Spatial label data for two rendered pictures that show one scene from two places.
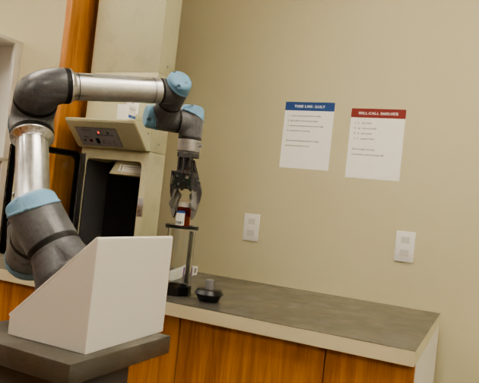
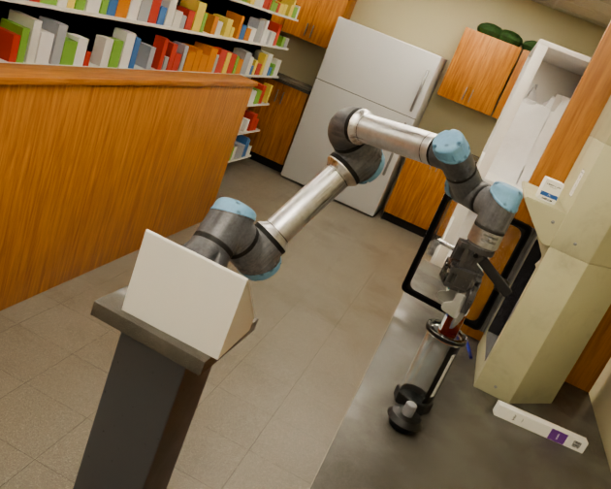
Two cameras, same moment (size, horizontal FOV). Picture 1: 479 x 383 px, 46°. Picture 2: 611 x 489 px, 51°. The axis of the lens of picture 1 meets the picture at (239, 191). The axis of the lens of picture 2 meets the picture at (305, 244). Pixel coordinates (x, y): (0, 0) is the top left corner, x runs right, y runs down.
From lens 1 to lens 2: 1.66 m
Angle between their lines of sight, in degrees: 77
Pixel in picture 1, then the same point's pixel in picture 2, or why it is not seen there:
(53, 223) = (206, 223)
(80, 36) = (602, 87)
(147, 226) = (515, 338)
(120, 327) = (161, 316)
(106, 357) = (125, 321)
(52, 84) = (336, 121)
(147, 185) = (530, 287)
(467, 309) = not seen: outside the picture
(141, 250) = (197, 267)
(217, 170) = not seen: outside the picture
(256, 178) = not seen: outside the picture
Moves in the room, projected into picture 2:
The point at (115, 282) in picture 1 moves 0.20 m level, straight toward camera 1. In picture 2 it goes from (159, 275) to (71, 258)
